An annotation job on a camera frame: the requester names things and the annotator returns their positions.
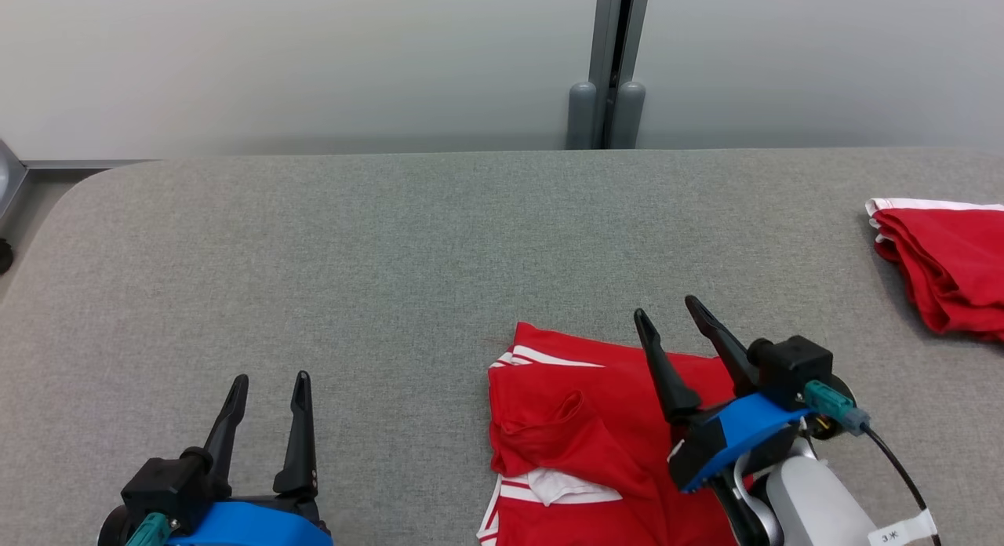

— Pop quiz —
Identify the white cable label tag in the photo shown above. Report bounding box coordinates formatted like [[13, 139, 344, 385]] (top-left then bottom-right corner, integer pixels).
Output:
[[867, 511, 938, 546]]

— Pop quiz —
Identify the blue left camera bracket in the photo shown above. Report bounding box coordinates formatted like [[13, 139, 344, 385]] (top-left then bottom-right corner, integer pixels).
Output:
[[169, 500, 334, 546]]

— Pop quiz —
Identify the red white basketball jersey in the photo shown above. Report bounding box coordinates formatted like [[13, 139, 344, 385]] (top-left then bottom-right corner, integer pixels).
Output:
[[477, 321, 754, 546]]

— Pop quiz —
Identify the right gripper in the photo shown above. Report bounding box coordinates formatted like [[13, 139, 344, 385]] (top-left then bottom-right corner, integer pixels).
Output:
[[634, 295, 801, 546]]

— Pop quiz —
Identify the blue right camera bracket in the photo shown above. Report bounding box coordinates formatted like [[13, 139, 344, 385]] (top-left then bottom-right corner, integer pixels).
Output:
[[681, 393, 813, 493]]

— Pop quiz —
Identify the red shorts white side panel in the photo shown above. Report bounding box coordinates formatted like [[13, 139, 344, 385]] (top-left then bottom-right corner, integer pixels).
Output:
[[865, 198, 1004, 341]]

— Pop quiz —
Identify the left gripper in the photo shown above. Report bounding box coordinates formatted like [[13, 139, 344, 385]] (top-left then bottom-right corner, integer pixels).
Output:
[[202, 371, 324, 525]]

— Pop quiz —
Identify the grey metal floor rail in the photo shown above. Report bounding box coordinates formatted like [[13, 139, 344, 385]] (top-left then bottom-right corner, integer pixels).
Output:
[[24, 159, 158, 171]]

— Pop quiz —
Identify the left camera cable teal plug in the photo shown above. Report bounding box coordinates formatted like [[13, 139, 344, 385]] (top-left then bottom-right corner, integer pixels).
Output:
[[125, 512, 172, 546]]

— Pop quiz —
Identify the grey metal corner post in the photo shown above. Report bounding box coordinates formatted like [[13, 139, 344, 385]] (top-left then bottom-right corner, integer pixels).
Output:
[[0, 138, 31, 225]]

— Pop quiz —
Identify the grey double partition post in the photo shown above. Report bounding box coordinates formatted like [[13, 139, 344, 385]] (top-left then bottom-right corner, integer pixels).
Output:
[[566, 0, 652, 151]]

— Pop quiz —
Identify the blue camera bracket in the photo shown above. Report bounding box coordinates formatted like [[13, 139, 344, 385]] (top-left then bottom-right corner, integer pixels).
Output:
[[681, 393, 813, 493], [169, 500, 334, 546]]

